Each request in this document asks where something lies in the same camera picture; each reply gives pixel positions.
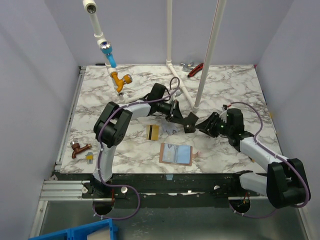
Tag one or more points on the blue plastic bin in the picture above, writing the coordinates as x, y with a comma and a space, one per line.
81, 232

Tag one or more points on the black VIP card stack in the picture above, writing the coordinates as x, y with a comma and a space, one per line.
189, 130

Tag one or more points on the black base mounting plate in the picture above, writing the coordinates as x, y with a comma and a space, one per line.
155, 190

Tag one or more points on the brown brass valve fitting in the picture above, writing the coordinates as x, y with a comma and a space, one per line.
77, 149

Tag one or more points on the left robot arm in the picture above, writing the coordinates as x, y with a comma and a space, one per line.
111, 127

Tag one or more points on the blue valve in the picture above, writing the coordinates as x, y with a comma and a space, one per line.
107, 50

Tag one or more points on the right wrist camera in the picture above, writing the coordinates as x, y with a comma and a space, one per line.
223, 114

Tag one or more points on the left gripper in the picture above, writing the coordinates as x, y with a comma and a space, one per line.
175, 115

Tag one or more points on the single silver VIP card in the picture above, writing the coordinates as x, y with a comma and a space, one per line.
170, 153

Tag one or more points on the single black VIP card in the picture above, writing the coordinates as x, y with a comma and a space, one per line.
190, 121

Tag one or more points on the orange valve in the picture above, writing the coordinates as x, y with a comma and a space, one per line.
120, 82

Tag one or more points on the gold credit card stack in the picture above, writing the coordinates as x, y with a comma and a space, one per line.
152, 132

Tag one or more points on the pink leather card holder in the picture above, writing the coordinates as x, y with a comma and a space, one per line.
185, 155

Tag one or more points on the white PVC pipe frame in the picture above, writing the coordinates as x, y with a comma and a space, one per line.
90, 8

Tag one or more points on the metal clamp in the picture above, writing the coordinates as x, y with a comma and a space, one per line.
187, 65

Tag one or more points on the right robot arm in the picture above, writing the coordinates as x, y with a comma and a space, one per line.
285, 183

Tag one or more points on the silver VIP card stack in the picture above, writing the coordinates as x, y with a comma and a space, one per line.
169, 128

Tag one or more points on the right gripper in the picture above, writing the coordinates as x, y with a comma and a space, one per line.
212, 124

